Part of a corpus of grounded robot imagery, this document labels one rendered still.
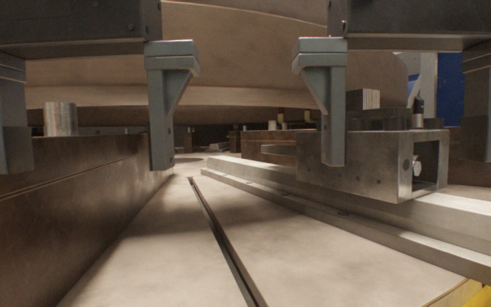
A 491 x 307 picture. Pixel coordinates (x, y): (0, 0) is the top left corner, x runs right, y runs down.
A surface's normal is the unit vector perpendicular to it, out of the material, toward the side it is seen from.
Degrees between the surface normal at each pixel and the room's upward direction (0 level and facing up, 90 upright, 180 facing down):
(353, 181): 90
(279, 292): 0
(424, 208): 71
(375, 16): 90
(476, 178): 90
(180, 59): 90
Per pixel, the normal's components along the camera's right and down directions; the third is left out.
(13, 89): 1.00, -0.03
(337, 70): 0.01, 0.09
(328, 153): -1.00, 0.03
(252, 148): -0.61, 0.09
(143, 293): -0.03, -1.00
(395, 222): -0.87, 0.07
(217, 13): 0.30, 0.08
